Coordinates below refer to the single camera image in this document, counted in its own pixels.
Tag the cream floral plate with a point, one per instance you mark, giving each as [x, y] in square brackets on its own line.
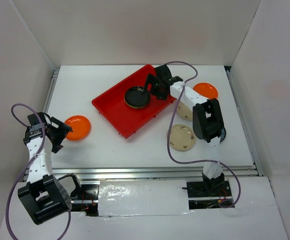
[184, 112]
[181, 137]

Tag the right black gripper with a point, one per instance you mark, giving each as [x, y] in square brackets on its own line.
[152, 79]

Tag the red plastic bin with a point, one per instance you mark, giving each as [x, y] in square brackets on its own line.
[125, 119]

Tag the aluminium rail frame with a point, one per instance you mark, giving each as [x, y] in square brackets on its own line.
[105, 154]

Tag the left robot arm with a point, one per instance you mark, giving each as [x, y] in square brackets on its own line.
[44, 196]

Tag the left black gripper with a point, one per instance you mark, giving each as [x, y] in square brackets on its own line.
[62, 130]

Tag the yellow patterned black plate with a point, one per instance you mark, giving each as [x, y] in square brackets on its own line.
[136, 104]

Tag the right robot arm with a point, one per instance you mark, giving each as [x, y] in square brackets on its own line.
[207, 123]

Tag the white taped cover panel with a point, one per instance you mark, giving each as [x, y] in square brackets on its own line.
[142, 198]

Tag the orange plate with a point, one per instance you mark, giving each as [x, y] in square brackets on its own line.
[81, 127]
[206, 89]

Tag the blue patterned plate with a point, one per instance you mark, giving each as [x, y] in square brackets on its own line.
[223, 134]

